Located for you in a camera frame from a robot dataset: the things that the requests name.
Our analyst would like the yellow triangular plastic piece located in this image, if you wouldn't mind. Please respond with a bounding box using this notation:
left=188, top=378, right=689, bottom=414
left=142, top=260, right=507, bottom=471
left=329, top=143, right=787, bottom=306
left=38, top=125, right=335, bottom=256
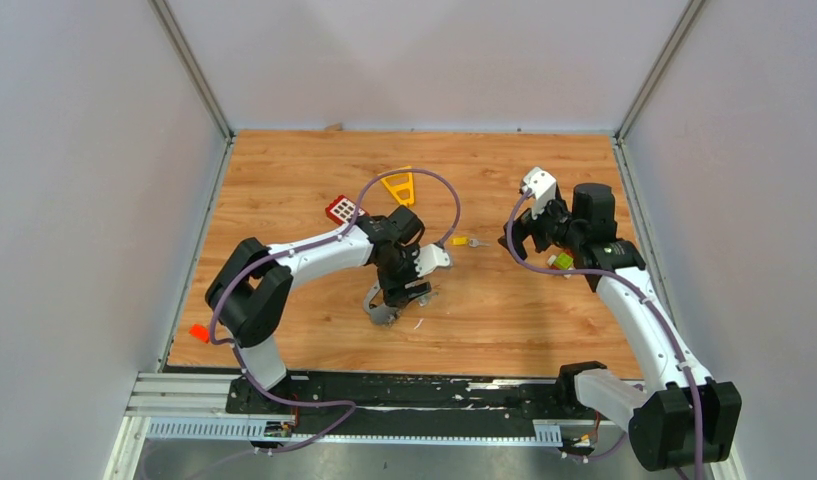
left=378, top=166, right=416, bottom=207

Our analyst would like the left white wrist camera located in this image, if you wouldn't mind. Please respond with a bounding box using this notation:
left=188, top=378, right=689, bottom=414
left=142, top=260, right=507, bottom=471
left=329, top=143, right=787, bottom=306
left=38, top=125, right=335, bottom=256
left=415, top=244, right=453, bottom=277

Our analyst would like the green red toy brick vehicle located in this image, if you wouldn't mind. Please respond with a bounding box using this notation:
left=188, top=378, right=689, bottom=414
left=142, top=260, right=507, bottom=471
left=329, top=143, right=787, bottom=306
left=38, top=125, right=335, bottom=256
left=547, top=251, right=575, bottom=278

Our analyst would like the grey slotted cable duct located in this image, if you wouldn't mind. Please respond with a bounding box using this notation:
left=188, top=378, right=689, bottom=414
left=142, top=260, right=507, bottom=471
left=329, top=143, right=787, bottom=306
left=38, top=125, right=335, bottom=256
left=146, top=418, right=564, bottom=446

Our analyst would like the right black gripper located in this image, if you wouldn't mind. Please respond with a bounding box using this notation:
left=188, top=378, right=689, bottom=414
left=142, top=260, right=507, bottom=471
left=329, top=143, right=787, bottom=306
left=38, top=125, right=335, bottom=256
left=498, top=191, right=582, bottom=263

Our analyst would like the red block with white grid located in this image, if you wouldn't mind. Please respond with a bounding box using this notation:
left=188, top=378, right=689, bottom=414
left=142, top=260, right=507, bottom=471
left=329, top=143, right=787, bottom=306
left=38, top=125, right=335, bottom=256
left=325, top=195, right=367, bottom=226

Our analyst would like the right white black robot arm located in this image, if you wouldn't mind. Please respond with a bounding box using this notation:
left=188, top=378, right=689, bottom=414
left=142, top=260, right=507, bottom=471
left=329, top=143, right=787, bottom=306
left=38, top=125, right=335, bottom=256
left=499, top=181, right=742, bottom=476

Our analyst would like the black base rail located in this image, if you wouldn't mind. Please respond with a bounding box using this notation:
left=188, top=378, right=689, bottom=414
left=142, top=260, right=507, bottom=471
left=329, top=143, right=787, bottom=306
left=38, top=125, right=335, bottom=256
left=225, top=371, right=608, bottom=438

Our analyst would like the red brick at table edge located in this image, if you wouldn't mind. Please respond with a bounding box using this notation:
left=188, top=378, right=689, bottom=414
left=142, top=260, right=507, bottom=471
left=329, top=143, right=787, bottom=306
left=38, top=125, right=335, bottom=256
left=188, top=324, right=211, bottom=344

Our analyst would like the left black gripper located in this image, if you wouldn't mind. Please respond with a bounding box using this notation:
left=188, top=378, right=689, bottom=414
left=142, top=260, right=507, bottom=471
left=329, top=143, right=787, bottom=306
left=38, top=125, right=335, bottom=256
left=376, top=243, right=432, bottom=312

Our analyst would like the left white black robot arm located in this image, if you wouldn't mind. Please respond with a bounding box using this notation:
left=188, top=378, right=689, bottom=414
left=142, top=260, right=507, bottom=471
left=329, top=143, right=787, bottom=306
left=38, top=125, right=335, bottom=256
left=205, top=207, right=432, bottom=413

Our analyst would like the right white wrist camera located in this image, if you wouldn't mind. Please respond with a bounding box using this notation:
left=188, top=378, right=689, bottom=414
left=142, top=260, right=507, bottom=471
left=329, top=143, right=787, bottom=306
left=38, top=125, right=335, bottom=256
left=519, top=167, right=557, bottom=219

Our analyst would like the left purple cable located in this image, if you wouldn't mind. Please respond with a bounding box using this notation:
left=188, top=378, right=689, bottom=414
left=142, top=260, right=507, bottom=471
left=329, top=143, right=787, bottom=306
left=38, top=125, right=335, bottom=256
left=207, top=168, right=463, bottom=456

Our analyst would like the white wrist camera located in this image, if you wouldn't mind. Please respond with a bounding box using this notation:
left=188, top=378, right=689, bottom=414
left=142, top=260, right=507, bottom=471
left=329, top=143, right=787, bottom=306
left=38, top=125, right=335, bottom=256
left=415, top=244, right=453, bottom=277
left=519, top=167, right=557, bottom=219

